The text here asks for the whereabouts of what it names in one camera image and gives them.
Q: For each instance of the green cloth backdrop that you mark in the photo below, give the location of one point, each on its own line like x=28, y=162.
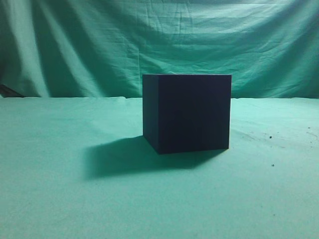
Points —
x=73, y=161

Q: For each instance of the dark blue cube groove box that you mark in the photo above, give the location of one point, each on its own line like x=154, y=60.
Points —
x=186, y=112

